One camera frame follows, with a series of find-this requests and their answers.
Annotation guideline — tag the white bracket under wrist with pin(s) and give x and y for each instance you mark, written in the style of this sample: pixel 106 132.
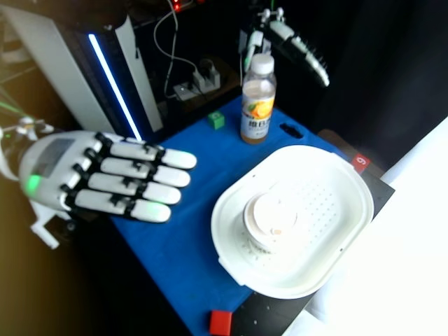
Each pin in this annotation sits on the white bracket under wrist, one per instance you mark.
pixel 43 227

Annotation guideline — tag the green block with letter C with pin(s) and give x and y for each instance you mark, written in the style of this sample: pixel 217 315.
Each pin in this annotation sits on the green block with letter C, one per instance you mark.
pixel 216 120

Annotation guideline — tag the white cup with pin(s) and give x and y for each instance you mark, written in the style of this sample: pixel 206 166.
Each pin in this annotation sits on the white cup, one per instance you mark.
pixel 271 218

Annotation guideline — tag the white power strip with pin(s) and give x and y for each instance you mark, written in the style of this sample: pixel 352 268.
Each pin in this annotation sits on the white power strip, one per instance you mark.
pixel 196 85

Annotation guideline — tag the red block with letter B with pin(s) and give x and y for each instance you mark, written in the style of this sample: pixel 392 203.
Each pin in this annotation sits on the red block with letter B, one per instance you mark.
pixel 220 322

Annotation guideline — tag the red block with digit six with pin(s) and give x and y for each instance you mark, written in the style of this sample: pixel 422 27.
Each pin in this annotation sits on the red block with digit six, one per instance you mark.
pixel 360 164

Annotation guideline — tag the blue cloth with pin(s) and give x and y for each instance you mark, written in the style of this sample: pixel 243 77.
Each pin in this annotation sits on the blue cloth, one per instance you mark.
pixel 189 252

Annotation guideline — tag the orange juice bottle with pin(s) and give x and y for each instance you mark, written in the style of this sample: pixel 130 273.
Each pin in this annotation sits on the orange juice bottle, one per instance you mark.
pixel 257 115

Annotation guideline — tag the white perforated tray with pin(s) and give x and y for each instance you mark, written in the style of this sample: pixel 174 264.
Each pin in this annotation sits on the white perforated tray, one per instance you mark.
pixel 325 217

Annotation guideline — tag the computer tower with blue light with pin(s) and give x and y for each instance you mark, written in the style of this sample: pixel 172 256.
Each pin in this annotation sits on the computer tower with blue light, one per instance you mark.
pixel 70 80

